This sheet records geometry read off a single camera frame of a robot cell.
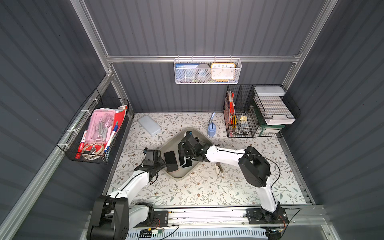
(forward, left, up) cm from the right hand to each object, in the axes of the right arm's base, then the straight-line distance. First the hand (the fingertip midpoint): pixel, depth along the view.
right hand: (182, 147), depth 91 cm
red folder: (+38, -36, 0) cm, 53 cm away
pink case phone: (-6, +8, -8) cm, 12 cm away
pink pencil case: (-3, +38, +24) cm, 45 cm away
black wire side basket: (-14, +43, +27) cm, 53 cm away
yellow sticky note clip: (+31, -45, -7) cm, 55 cm away
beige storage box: (+7, +8, -7) cm, 12 cm away
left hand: (-9, +13, -4) cm, 16 cm away
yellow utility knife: (+27, -37, -6) cm, 46 cm away
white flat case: (+19, +24, -6) cm, 31 cm away
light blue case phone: (-9, -4, -4) cm, 11 cm away
